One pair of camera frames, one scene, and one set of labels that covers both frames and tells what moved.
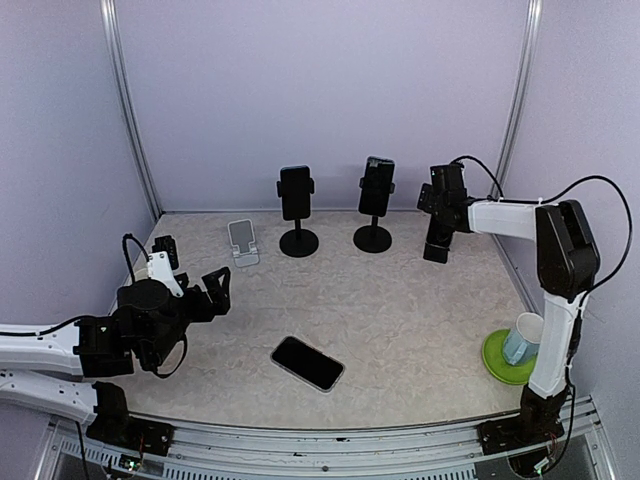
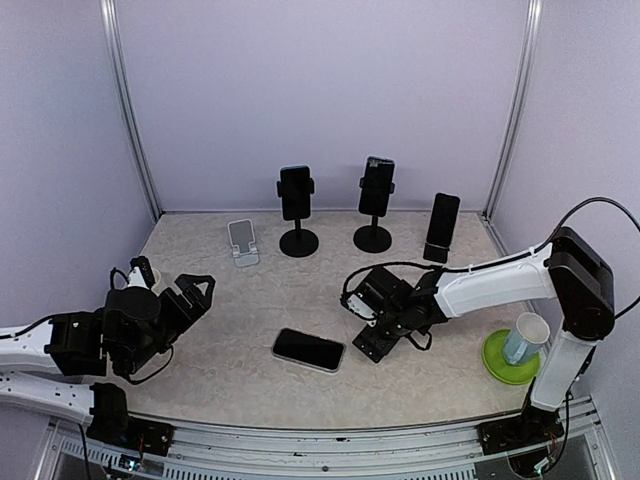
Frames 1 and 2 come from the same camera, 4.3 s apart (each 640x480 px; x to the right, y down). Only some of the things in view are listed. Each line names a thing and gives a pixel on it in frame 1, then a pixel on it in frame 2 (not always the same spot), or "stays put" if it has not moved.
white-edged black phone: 439,234 stays put
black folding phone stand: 435,253 stays put
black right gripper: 429,201 -> 373,347
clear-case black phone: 307,363 -> 308,349
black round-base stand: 298,243 stays put
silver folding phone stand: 242,237 stays put
